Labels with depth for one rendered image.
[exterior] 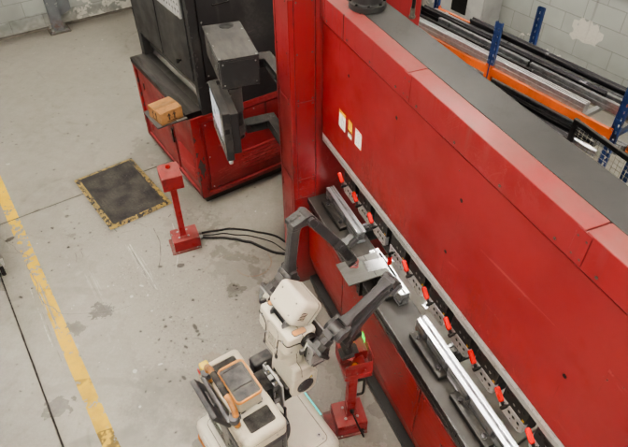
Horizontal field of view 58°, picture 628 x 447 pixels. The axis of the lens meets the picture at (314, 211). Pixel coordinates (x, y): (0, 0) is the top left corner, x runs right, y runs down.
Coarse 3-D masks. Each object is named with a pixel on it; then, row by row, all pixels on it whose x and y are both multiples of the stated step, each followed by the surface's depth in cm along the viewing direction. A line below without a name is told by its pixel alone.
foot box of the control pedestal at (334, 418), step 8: (344, 400) 367; (360, 400) 367; (336, 408) 363; (360, 408) 363; (328, 416) 371; (336, 416) 359; (360, 416) 359; (328, 424) 367; (336, 424) 355; (344, 424) 355; (352, 424) 355; (360, 424) 356; (336, 432) 362; (344, 432) 359; (352, 432) 361; (360, 432) 362
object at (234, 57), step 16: (208, 32) 355; (224, 32) 355; (240, 32) 355; (208, 48) 355; (224, 48) 339; (240, 48) 338; (224, 64) 330; (240, 64) 333; (256, 64) 336; (224, 80) 337; (240, 80) 340; (256, 80) 343; (240, 96) 393; (240, 112) 400; (240, 128) 408
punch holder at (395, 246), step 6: (396, 240) 305; (390, 246) 314; (396, 246) 307; (402, 246) 300; (396, 252) 308; (402, 252) 302; (396, 258) 310; (408, 258) 303; (396, 264) 312; (408, 264) 307
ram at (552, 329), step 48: (336, 48) 311; (336, 96) 330; (384, 96) 274; (336, 144) 350; (384, 144) 288; (432, 144) 244; (384, 192) 303; (432, 192) 255; (480, 192) 219; (432, 240) 267; (480, 240) 229; (528, 240) 200; (480, 288) 238; (528, 288) 207; (576, 288) 184; (480, 336) 249; (528, 336) 215; (576, 336) 190; (624, 336) 170; (528, 384) 224; (576, 384) 197; (624, 384) 175; (576, 432) 204; (624, 432) 180
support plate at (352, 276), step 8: (360, 256) 341; (368, 256) 341; (376, 256) 341; (336, 264) 337; (344, 264) 337; (360, 264) 337; (344, 272) 332; (352, 272) 332; (360, 272) 332; (368, 272) 332; (376, 272) 332; (352, 280) 327; (360, 280) 327; (368, 280) 329
